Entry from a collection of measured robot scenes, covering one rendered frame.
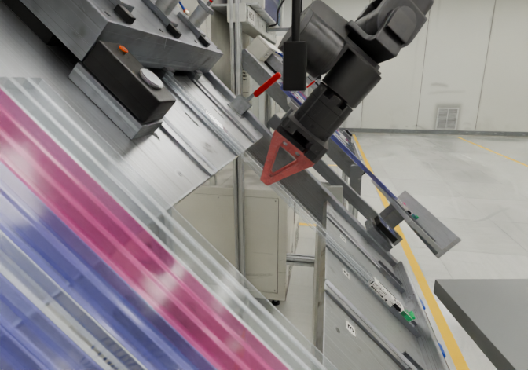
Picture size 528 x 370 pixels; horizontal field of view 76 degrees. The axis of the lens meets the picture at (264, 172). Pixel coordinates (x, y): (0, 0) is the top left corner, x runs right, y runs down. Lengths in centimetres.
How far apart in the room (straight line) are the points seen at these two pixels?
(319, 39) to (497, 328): 69
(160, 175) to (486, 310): 78
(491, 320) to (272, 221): 95
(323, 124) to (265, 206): 113
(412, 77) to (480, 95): 145
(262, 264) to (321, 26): 137
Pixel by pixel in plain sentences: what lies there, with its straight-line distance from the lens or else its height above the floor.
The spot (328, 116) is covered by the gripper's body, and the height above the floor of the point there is 104.
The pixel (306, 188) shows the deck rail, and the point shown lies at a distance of 68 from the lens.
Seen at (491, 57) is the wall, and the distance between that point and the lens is 870.
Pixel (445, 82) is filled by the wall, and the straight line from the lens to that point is 841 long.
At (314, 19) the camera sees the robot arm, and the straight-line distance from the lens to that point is 42.
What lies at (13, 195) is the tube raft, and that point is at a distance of 21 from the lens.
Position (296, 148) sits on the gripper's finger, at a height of 100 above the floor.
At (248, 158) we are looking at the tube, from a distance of 48.
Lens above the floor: 108
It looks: 15 degrees down
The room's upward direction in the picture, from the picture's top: straight up
